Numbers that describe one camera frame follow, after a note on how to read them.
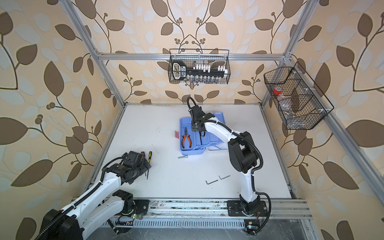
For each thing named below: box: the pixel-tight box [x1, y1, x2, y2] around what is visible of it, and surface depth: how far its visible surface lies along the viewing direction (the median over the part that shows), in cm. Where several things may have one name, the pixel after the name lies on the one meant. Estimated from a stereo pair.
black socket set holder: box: [172, 60, 228, 83], surface depth 86 cm
